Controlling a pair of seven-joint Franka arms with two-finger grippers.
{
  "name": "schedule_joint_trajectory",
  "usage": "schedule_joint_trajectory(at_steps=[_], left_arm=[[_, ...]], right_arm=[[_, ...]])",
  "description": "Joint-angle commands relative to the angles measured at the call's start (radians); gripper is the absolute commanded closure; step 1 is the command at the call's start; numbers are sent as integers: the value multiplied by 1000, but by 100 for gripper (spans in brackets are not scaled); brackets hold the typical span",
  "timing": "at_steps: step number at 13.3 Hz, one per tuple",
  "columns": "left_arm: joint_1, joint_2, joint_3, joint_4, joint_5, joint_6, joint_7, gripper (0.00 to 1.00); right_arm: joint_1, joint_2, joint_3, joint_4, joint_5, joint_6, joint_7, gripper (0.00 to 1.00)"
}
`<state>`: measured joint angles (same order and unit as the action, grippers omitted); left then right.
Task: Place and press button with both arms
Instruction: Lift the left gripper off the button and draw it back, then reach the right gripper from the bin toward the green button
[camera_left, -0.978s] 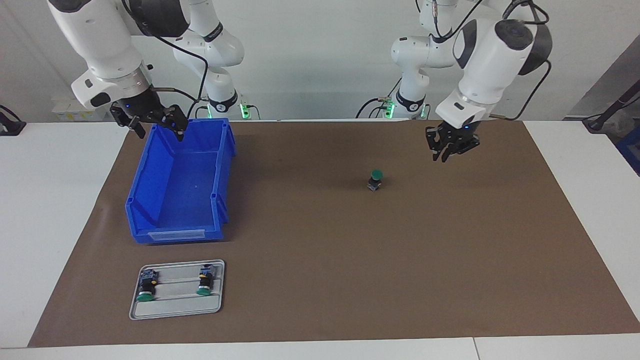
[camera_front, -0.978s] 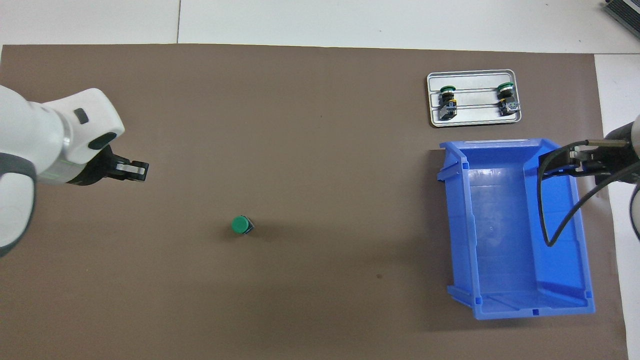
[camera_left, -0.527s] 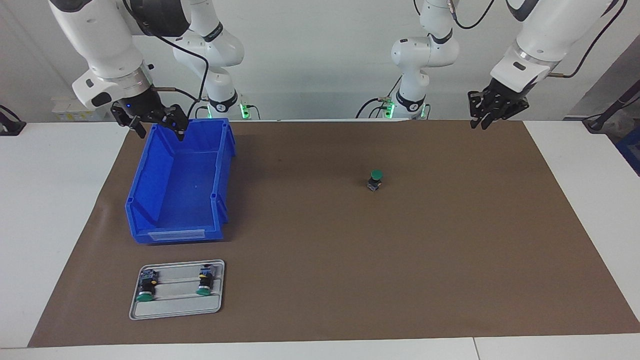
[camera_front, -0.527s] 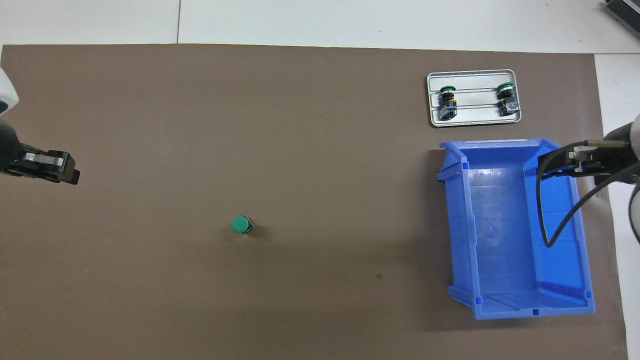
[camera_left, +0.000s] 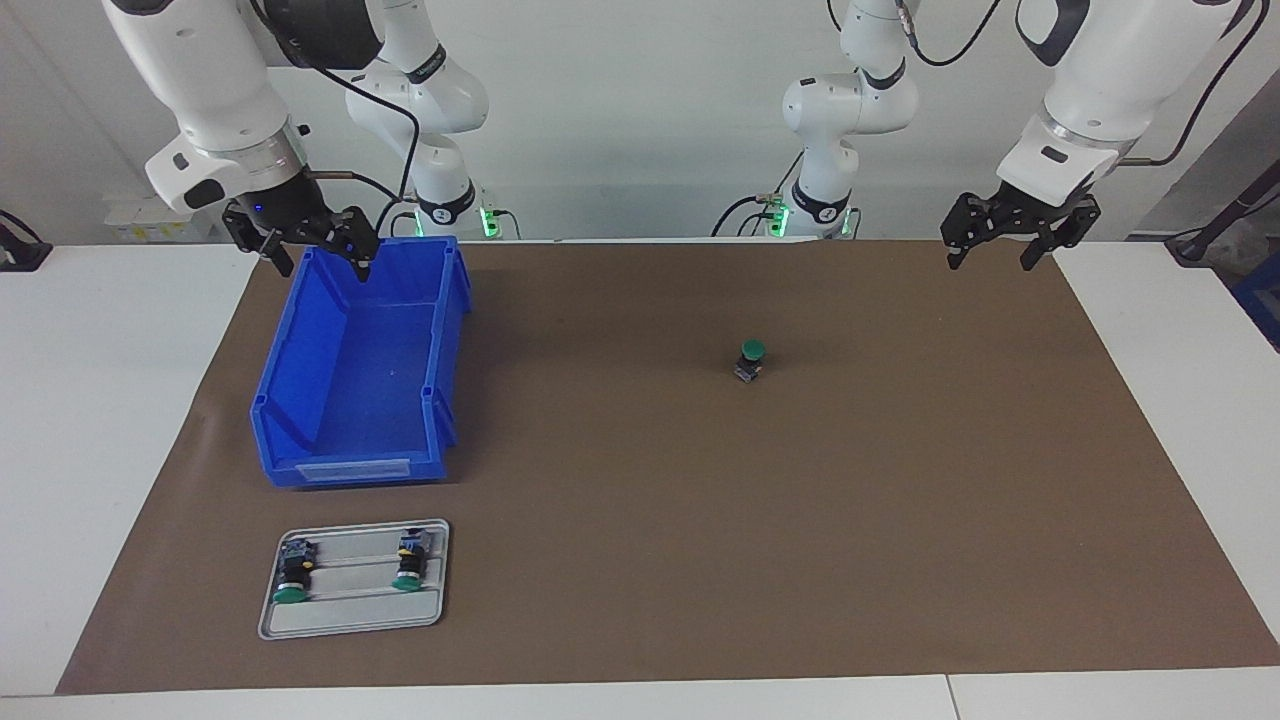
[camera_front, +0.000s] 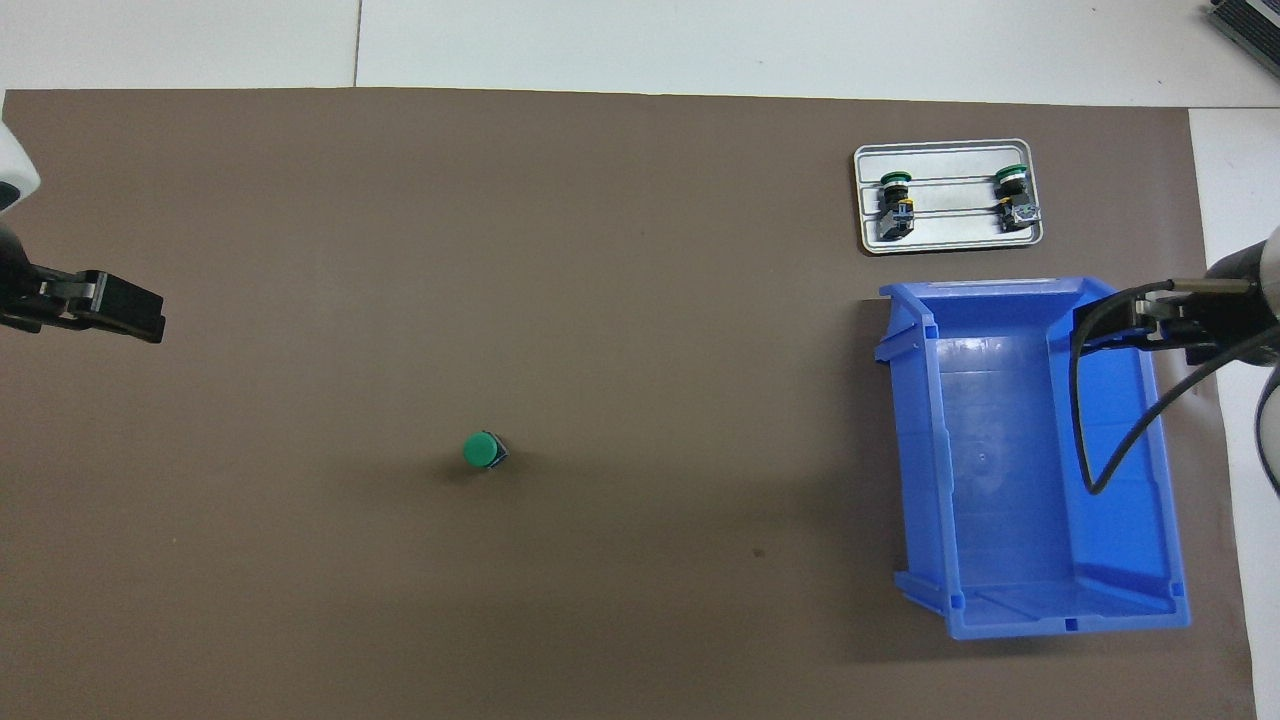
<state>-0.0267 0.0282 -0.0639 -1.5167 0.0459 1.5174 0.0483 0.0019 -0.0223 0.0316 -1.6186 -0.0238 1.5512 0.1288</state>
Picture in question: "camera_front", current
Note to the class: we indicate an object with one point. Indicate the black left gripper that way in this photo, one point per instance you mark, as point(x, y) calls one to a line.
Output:
point(15, 290)

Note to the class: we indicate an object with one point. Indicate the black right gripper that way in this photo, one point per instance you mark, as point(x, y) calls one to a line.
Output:
point(1235, 310)

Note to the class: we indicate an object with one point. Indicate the green push button switch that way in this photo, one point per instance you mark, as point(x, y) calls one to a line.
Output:
point(1015, 200)
point(896, 210)
point(480, 450)

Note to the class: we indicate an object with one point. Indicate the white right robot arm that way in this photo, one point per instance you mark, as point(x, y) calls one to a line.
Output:
point(1275, 430)

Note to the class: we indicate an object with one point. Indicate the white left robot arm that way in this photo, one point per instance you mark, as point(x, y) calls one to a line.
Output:
point(12, 165)

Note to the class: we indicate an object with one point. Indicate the blue plastic storage bin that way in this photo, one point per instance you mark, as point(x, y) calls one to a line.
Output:
point(1000, 500)

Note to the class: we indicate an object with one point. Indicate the grey metal tray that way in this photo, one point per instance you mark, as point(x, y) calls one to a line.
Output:
point(955, 230)

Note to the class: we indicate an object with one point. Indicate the grey ribbed device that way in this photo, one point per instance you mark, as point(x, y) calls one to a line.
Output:
point(1248, 22)

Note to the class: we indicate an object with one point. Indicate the brown table mat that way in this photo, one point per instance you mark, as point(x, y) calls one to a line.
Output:
point(500, 250)

